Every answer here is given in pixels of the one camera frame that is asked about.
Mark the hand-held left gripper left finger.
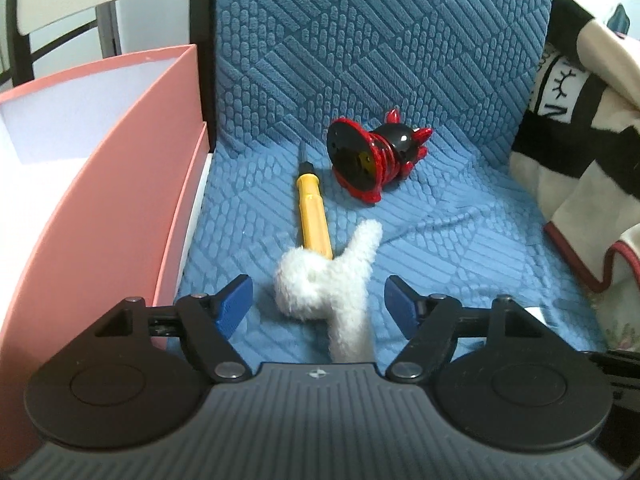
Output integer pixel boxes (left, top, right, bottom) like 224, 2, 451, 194
94, 274, 254, 384

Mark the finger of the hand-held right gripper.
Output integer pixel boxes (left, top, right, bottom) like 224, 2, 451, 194
582, 350, 640, 379

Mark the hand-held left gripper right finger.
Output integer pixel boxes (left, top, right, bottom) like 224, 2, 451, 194
383, 275, 544, 381

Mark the white fluffy plush item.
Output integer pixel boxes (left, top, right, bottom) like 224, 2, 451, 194
272, 219, 385, 364

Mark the pink cardboard box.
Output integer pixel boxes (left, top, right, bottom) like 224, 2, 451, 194
0, 44, 216, 466

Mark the floral bed sheet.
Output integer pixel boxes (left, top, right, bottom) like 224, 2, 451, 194
592, 280, 640, 357

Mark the yellow screwdriver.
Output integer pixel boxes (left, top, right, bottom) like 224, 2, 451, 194
295, 142, 335, 261

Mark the red black spring toy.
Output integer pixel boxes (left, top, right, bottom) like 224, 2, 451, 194
326, 108, 434, 206

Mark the black and cream blanket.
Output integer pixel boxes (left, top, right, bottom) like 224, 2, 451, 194
509, 0, 640, 295

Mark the blue textured seat cover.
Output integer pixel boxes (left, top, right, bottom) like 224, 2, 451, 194
170, 0, 609, 367

